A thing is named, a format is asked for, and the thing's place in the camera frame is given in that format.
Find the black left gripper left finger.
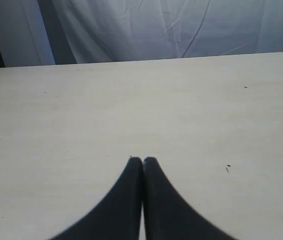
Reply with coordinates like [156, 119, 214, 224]
[53, 157, 142, 240]

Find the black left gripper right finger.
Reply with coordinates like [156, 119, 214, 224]
[143, 157, 233, 240]

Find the white backdrop cloth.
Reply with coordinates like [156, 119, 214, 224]
[0, 0, 283, 67]

